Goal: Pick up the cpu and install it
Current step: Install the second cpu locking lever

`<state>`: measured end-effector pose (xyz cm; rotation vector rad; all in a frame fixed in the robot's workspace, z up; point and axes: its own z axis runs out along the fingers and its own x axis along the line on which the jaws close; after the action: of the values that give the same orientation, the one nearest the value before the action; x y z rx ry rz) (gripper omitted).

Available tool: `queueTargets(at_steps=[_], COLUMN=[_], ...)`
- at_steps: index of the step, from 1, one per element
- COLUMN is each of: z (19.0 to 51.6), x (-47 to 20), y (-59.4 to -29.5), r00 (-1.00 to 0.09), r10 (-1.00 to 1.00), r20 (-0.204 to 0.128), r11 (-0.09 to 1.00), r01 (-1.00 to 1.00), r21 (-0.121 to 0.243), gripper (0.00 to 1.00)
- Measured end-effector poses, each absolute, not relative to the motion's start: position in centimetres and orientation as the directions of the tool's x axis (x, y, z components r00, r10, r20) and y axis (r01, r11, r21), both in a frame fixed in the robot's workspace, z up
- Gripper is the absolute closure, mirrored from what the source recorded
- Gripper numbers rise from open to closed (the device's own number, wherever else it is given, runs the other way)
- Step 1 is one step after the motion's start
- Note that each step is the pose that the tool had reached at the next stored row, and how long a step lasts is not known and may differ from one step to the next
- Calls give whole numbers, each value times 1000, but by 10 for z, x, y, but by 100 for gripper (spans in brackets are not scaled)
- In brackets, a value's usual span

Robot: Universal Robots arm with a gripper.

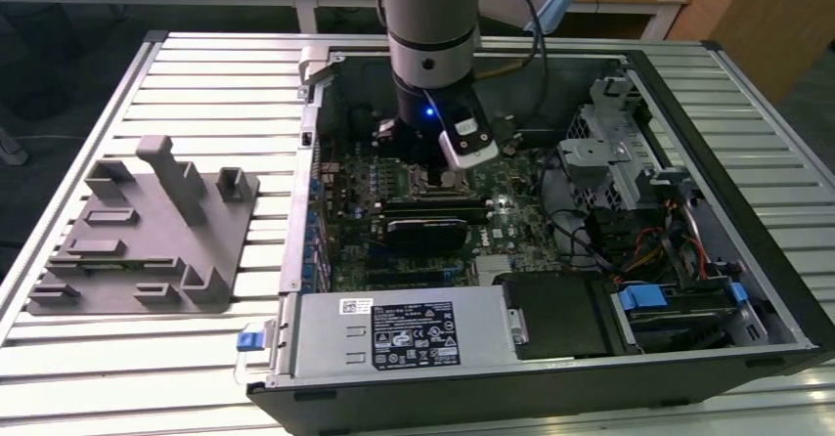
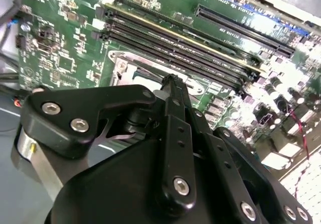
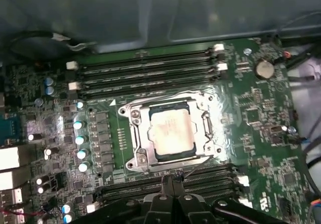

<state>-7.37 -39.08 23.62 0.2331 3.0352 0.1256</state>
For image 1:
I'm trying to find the hard disk in blue carrier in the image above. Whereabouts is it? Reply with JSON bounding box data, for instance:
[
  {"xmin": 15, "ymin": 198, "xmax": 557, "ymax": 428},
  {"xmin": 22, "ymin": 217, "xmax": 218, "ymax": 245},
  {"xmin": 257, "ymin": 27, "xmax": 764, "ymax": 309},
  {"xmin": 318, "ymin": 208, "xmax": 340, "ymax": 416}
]
[{"xmin": 618, "ymin": 282, "xmax": 749, "ymax": 352}]

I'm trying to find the silver power supply unit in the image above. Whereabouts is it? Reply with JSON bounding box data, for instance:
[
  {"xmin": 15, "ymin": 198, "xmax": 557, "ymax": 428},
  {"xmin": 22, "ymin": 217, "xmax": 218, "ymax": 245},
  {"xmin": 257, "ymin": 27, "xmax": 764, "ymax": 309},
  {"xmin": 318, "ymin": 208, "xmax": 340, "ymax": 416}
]
[{"xmin": 285, "ymin": 289, "xmax": 530, "ymax": 379}]

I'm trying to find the grey metal drive cage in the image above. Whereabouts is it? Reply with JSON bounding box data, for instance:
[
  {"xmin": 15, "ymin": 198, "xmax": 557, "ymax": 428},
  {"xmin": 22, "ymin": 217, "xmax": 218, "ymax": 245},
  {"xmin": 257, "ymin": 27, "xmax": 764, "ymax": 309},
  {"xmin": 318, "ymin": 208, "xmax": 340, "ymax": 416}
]
[{"xmin": 557, "ymin": 76, "xmax": 660, "ymax": 212}]

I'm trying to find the grey plastic drive latch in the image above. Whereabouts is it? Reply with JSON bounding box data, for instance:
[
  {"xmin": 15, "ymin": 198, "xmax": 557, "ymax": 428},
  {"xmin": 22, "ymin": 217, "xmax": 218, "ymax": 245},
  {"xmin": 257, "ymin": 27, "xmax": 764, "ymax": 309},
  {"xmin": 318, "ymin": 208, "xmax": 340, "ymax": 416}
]
[{"xmin": 641, "ymin": 166, "xmax": 692, "ymax": 197}]

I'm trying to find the black RAM stick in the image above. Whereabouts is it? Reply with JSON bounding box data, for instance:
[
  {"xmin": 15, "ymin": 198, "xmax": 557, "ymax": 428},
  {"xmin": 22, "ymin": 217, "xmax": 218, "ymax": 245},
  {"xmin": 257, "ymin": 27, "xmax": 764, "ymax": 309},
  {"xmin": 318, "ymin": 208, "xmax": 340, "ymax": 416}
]
[{"xmin": 385, "ymin": 207, "xmax": 489, "ymax": 223}]

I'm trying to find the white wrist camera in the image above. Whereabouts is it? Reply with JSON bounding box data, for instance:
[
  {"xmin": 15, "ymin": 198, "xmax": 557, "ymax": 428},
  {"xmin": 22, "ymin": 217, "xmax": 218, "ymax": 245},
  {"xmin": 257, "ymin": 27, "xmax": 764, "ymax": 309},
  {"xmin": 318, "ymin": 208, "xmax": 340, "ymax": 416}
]
[{"xmin": 436, "ymin": 106, "xmax": 502, "ymax": 171}]

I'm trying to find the yellow red wire bundle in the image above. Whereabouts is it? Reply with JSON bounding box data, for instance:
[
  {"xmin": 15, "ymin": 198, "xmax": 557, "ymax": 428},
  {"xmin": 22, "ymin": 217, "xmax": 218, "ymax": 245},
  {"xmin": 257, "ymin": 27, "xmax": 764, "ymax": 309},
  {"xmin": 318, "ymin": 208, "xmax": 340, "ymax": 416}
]
[{"xmin": 612, "ymin": 228, "xmax": 673, "ymax": 274}]

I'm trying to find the black expansion slot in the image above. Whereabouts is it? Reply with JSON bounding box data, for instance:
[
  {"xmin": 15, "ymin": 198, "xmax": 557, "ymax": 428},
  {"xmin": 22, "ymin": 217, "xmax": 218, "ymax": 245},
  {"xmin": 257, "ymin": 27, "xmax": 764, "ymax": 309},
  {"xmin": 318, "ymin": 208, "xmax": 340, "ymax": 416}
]
[{"xmin": 364, "ymin": 268, "xmax": 457, "ymax": 285}]

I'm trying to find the black cable with brass plug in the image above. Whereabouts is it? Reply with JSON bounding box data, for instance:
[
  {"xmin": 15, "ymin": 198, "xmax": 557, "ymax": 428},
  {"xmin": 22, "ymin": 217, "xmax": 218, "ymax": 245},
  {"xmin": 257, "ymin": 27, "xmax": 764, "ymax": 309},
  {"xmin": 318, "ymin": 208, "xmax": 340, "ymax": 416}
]
[{"xmin": 473, "ymin": 58, "xmax": 525, "ymax": 84}]

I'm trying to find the black PC case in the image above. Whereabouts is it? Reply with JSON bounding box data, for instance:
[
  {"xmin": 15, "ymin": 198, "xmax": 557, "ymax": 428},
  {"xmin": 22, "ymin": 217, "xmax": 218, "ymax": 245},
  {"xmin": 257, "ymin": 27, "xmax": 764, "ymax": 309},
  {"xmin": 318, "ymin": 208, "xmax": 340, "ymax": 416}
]
[{"xmin": 245, "ymin": 44, "xmax": 835, "ymax": 436}]

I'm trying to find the wooden cabinet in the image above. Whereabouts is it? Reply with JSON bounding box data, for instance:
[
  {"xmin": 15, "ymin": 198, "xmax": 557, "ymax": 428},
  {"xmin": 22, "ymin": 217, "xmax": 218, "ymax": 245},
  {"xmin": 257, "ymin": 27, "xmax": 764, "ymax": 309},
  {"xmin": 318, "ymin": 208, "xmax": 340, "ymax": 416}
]
[{"xmin": 665, "ymin": 0, "xmax": 835, "ymax": 108}]

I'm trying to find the black camera cable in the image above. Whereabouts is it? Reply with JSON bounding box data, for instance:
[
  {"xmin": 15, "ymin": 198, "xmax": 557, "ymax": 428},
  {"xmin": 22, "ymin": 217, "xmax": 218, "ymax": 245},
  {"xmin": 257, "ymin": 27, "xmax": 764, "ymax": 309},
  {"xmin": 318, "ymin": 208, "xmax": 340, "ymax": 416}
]
[{"xmin": 505, "ymin": 0, "xmax": 550, "ymax": 127}]

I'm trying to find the small silver heat sink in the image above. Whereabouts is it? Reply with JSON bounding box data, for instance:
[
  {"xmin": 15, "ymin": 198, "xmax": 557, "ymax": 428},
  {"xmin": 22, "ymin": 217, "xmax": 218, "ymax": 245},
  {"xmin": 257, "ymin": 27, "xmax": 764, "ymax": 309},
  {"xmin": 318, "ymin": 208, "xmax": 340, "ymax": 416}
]
[{"xmin": 474, "ymin": 254, "xmax": 516, "ymax": 285}]

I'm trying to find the silver disk bay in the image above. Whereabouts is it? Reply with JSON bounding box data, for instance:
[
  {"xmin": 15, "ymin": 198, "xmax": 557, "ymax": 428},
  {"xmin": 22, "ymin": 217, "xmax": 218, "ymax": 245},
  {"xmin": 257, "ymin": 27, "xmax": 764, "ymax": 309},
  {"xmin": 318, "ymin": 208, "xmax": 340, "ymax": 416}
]
[{"xmin": 609, "ymin": 279, "xmax": 774, "ymax": 357}]

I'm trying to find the grey parts rack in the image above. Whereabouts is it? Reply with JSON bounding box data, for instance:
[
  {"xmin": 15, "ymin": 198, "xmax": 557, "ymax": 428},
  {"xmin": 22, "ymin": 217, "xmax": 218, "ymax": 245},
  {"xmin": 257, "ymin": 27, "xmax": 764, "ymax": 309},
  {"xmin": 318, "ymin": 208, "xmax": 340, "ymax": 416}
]
[{"xmin": 25, "ymin": 135, "xmax": 262, "ymax": 316}]

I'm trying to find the grey chair leg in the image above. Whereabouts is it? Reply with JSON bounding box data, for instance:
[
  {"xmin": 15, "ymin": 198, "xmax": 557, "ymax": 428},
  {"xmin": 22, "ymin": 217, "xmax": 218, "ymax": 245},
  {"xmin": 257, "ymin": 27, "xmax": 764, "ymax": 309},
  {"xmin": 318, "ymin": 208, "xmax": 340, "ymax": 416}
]
[{"xmin": 0, "ymin": 122, "xmax": 29, "ymax": 166}]

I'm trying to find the black graphics card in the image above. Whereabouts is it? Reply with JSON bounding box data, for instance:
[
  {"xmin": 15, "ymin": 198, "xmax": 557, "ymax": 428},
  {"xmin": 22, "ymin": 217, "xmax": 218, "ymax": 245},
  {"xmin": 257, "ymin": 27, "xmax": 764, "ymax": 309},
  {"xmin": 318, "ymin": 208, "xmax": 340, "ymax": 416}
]
[{"xmin": 384, "ymin": 218, "xmax": 468, "ymax": 250}]

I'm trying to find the CPU socket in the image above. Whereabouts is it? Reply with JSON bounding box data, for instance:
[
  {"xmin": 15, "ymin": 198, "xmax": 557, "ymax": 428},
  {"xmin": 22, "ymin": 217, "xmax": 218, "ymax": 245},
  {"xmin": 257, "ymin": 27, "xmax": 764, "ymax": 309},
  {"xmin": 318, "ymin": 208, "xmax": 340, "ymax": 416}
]
[{"xmin": 404, "ymin": 159, "xmax": 476, "ymax": 198}]

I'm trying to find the green motherboard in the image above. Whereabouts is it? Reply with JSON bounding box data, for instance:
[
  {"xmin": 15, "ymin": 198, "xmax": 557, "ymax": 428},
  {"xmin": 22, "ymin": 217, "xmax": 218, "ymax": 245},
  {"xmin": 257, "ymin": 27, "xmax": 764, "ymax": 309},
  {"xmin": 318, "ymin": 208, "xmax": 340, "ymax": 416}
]
[{"xmin": 312, "ymin": 135, "xmax": 568, "ymax": 293}]

